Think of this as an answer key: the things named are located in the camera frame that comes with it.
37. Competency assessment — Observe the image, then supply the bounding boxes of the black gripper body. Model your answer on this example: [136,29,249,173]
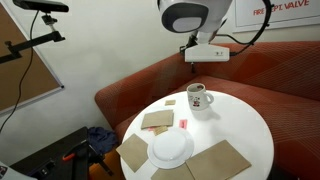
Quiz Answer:
[179,31,201,54]

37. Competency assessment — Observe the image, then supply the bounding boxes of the white mug with cartoon print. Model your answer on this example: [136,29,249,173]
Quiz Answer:
[186,82,215,112]

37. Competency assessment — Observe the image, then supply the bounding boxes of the red fabric sofa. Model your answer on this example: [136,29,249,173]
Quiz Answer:
[94,40,320,180]

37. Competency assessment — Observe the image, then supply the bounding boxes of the white fire dept valve sign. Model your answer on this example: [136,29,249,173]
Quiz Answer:
[229,0,320,34]

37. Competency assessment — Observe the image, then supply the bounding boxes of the white round plate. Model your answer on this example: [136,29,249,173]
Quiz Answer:
[147,128,195,170]

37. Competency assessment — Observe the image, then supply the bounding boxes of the large brown paper napkin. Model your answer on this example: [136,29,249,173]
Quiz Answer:
[185,139,253,180]

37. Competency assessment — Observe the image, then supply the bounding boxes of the blue cloth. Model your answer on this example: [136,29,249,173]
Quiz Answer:
[87,126,119,156]

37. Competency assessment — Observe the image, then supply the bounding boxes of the black stand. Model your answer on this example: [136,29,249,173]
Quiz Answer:
[9,126,114,180]

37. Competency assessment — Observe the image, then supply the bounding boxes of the black power outlet box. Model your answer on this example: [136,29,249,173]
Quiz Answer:
[36,161,56,178]

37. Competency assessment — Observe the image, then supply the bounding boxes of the white device with sticker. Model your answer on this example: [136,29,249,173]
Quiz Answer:
[0,161,38,180]

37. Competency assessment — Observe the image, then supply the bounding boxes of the white wrist mount box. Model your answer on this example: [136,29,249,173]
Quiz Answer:
[184,44,231,64]

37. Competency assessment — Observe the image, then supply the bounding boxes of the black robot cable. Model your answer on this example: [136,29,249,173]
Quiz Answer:
[213,0,273,57]

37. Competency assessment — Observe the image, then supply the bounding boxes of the black exterior camera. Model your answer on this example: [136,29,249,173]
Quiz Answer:
[13,0,70,14]

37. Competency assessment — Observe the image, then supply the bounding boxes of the orange handled clamp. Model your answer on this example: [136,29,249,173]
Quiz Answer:
[62,152,77,162]

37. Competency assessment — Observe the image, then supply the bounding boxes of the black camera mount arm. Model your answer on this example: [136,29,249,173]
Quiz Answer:
[0,13,67,65]

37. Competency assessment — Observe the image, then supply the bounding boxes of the cork board with silver frame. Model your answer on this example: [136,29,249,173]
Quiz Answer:
[0,3,65,116]

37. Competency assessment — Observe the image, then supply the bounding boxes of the black camera cable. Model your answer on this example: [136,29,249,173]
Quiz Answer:
[0,9,40,133]

